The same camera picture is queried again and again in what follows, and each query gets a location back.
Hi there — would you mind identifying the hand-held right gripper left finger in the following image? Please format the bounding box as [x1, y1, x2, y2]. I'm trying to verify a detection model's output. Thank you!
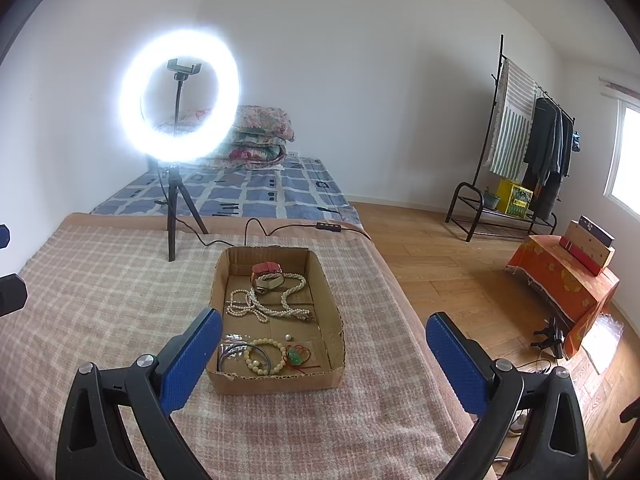
[56, 306, 223, 480]

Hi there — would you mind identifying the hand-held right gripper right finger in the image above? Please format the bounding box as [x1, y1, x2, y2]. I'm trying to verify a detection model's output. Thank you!
[425, 311, 590, 480]

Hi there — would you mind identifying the thin silver bangle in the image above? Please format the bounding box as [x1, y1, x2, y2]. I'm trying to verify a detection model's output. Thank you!
[217, 335, 273, 373]

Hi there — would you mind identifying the cardboard box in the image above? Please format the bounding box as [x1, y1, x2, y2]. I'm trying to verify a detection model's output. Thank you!
[206, 246, 347, 397]

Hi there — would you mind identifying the red cord jade pendant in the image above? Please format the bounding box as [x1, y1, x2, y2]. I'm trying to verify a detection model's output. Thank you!
[280, 342, 321, 375]

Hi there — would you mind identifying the red strap wristwatch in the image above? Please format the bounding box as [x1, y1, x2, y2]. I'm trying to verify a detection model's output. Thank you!
[251, 261, 286, 292]

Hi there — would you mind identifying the multi-strand pearl bracelet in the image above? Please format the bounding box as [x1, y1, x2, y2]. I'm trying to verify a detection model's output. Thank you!
[272, 272, 316, 322]

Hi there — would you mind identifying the pink plaid blanket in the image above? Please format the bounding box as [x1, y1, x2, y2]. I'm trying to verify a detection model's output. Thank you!
[0, 212, 501, 480]

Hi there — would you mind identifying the black clamp stand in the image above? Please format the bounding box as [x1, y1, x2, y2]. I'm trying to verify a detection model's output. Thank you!
[531, 317, 568, 360]

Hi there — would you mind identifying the orange cloth-covered table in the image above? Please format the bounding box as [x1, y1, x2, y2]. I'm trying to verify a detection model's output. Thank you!
[505, 234, 621, 361]

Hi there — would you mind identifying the black tripod stand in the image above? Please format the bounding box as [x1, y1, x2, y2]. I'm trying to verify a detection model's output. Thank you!
[155, 72, 210, 262]

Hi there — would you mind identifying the red slim box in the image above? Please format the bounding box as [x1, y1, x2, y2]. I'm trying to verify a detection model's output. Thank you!
[559, 237, 601, 277]

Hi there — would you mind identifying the yellow crate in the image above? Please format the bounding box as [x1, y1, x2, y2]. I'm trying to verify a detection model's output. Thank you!
[496, 178, 533, 218]

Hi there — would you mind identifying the beige gift box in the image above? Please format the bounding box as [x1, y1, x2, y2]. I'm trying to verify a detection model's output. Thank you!
[566, 216, 617, 271]

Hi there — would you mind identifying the blue patterned bedsheet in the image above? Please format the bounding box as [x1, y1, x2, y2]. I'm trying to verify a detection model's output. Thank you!
[90, 156, 373, 241]

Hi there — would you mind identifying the folded floral quilt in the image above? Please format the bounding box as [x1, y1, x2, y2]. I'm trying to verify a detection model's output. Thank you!
[200, 139, 288, 171]
[231, 105, 296, 143]

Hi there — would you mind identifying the dark green hanging jacket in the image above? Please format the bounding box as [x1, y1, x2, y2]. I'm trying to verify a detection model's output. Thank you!
[522, 97, 563, 206]

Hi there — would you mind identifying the striped towel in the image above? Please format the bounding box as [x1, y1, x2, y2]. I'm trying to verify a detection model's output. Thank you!
[487, 57, 538, 178]

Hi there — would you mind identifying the grey hanging garment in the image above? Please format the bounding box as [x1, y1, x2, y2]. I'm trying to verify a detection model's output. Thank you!
[557, 110, 576, 178]

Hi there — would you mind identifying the black phone holder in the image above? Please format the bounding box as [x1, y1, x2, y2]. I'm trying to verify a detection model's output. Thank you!
[166, 58, 202, 77]

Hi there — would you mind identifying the white window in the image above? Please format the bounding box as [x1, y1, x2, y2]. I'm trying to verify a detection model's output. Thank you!
[602, 77, 640, 221]

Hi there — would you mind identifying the black clothes rack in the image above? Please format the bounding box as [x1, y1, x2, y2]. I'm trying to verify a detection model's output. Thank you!
[445, 34, 577, 243]

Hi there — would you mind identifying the cream beaded bracelet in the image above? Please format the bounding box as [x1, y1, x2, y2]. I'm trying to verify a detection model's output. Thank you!
[244, 338, 287, 375]

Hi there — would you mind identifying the tangle of floor cables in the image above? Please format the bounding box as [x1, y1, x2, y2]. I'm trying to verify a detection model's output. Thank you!
[507, 357, 556, 376]

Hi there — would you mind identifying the black cable with remote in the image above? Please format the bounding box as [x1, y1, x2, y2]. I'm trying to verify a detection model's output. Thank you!
[155, 200, 373, 248]

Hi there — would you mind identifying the white ring light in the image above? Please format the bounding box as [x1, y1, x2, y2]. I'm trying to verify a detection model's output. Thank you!
[119, 22, 242, 166]

